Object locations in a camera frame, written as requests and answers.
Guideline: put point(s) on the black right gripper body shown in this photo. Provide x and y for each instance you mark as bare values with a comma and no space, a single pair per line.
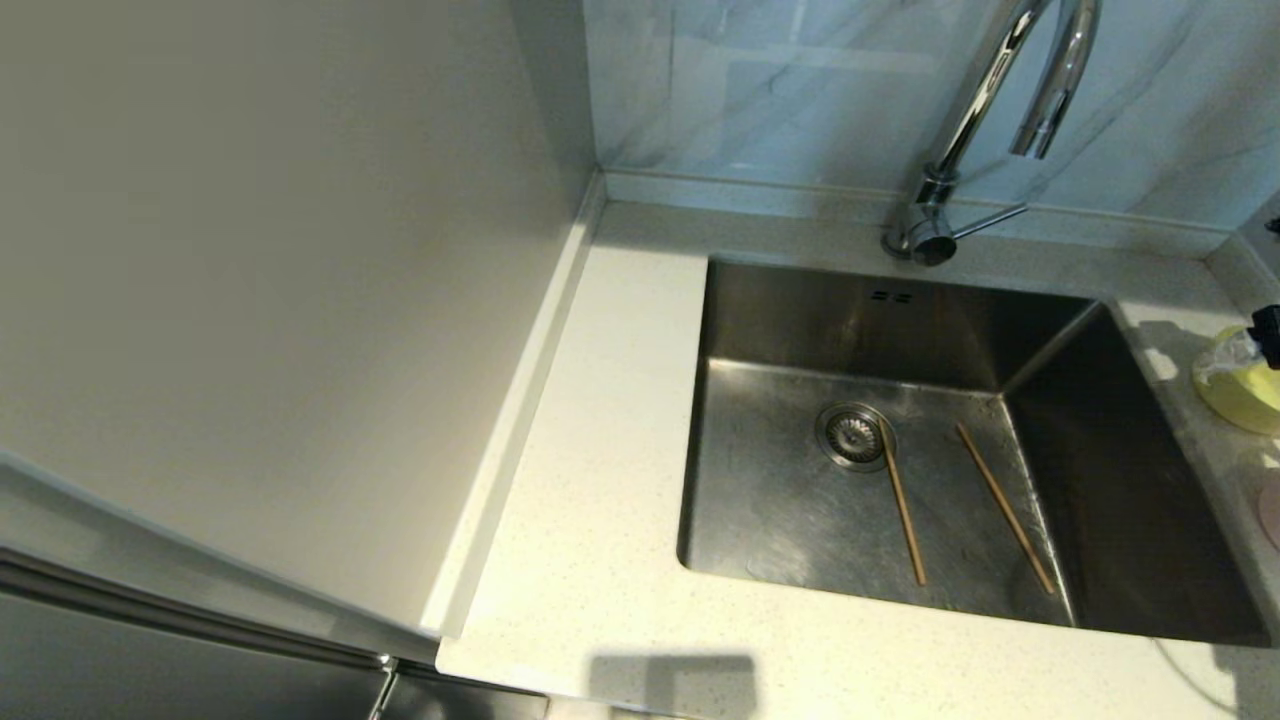
1270,340

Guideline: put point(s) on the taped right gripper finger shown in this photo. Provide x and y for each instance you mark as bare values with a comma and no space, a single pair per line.
1230,358

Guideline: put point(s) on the yellow plastic bowl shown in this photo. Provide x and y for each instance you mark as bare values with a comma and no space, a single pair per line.
1240,405

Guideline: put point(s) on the pink plastic bowl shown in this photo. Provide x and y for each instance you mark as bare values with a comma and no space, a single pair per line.
1273,510

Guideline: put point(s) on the wooden chopstick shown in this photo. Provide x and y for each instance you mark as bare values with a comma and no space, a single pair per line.
903,505
1005,508

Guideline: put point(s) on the chrome gooseneck faucet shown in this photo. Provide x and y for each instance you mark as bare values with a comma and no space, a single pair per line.
965,130

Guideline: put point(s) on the stainless steel sink basin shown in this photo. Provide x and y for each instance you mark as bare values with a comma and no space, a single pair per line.
780,520

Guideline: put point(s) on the round metal drain strainer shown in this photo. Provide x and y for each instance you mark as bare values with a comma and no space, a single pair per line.
850,435

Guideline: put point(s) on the grey base cabinet front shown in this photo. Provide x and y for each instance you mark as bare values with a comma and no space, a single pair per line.
460,702

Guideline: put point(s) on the beige tall cabinet side panel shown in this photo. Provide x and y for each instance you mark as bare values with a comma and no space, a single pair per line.
250,250

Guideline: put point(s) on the chrome door trim strip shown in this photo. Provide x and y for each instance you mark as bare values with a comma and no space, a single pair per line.
200,613

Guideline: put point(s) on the grey tall cabinet door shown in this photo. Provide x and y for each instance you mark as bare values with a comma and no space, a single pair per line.
120,675

